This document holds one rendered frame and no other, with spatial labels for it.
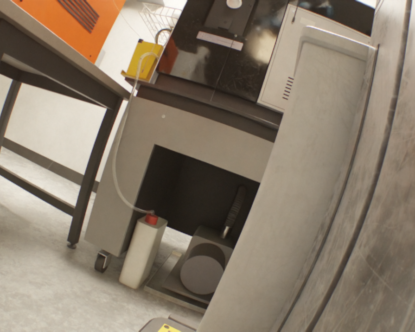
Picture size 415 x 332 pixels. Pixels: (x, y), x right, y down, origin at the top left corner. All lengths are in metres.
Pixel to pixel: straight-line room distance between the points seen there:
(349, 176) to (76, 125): 2.41
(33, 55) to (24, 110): 2.28
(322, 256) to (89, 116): 2.35
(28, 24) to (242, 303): 0.61
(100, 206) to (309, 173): 0.83
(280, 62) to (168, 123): 0.47
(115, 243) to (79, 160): 1.54
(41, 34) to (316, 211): 0.61
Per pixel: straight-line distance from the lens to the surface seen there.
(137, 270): 1.05
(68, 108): 2.59
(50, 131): 2.67
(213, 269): 1.05
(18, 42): 0.66
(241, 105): 0.99
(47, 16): 0.74
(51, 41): 0.68
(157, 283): 1.18
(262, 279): 0.24
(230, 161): 0.86
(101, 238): 1.00
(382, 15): 0.26
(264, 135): 0.90
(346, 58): 0.27
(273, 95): 0.99
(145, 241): 1.00
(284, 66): 1.03
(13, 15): 0.60
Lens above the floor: 0.54
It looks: 2 degrees down
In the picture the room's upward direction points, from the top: 20 degrees clockwise
